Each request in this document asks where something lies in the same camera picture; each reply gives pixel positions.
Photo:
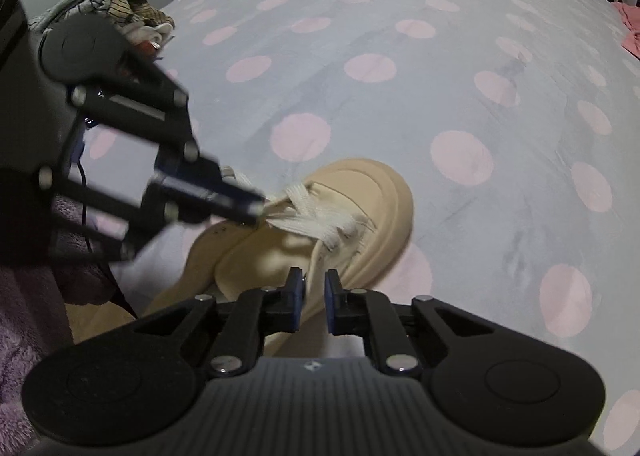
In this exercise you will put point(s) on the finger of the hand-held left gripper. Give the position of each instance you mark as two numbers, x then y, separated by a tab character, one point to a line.
235	193
220	211

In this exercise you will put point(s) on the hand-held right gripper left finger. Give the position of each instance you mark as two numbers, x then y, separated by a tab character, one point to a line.
298	303

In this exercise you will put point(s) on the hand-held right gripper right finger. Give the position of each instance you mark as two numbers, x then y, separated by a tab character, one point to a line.
329	306

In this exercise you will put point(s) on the white shoelace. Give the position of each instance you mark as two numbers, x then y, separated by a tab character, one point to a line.
310	223

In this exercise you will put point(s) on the beige canvas shoe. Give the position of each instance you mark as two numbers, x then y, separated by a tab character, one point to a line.
360	191

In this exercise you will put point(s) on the stack of folded clothes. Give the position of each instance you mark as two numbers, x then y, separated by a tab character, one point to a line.
125	8

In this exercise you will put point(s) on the purple fuzzy garment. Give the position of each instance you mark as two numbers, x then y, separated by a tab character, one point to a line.
25	326

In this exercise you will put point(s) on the grey pink-dotted bedspread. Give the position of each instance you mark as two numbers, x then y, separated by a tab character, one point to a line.
400	10

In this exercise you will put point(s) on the dark pink pillow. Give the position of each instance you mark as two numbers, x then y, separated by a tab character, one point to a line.
631	20

